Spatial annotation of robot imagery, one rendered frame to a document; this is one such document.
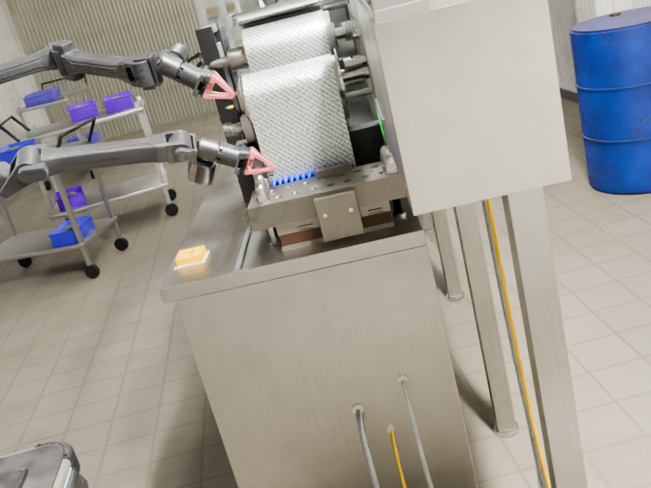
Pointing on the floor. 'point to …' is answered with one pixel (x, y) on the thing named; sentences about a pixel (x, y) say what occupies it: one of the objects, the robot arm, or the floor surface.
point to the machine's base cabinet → (332, 376)
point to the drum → (615, 99)
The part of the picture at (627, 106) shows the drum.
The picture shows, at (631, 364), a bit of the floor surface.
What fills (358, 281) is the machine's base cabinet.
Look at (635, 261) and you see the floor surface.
